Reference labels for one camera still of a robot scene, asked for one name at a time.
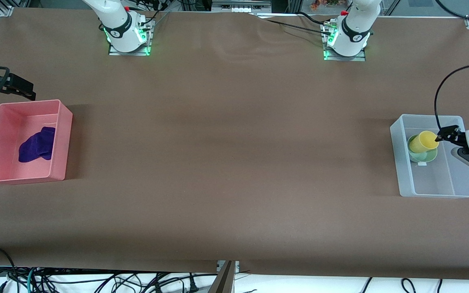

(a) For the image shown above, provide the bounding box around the yellow cup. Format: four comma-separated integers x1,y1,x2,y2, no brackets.
409,130,440,154

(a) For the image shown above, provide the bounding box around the green plastic cup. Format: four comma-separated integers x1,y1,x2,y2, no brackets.
407,134,438,163

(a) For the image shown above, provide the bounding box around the purple cloth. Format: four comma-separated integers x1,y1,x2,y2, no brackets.
18,127,56,163

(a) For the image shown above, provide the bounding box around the clear plastic bin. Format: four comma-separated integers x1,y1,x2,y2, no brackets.
390,114,469,199

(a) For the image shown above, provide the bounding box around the pink plastic bin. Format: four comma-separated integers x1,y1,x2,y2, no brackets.
0,99,73,184

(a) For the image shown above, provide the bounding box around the brown table cover sheet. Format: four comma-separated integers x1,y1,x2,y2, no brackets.
0,8,469,280

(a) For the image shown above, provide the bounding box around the white power strip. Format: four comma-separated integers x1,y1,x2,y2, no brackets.
212,1,272,13

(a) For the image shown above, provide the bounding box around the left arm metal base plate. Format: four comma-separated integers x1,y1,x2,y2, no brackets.
322,22,366,62

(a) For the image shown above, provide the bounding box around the black overhead cable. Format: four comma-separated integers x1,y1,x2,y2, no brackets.
434,0,469,22

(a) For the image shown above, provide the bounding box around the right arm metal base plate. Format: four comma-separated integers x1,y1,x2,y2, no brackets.
108,18,153,57

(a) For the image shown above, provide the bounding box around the black cable on table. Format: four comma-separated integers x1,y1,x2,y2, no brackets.
296,11,331,27
255,16,335,37

